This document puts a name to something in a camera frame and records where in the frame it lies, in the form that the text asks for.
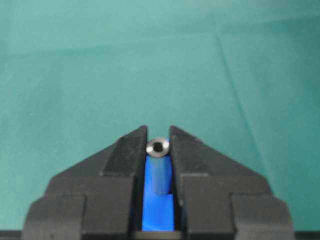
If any blue plastic gear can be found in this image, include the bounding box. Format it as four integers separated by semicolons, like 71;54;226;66
142;152;175;232

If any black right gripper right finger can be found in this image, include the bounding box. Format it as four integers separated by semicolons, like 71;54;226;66
169;126;295;240

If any green cloth mat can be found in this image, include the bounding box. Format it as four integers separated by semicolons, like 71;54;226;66
0;0;320;231

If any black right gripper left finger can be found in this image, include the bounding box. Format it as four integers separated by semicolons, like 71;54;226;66
22;125;148;240

